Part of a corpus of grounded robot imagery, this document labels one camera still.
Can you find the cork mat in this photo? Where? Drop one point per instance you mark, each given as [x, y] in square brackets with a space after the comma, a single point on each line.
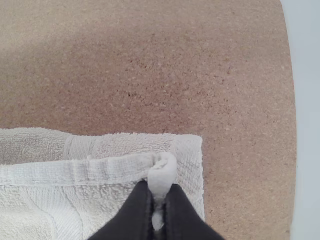
[160, 70]

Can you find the pale towel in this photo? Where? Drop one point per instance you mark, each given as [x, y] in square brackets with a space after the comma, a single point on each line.
[75, 172]

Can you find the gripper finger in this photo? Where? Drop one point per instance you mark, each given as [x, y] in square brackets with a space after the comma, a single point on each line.
[182, 217]
[132, 215]

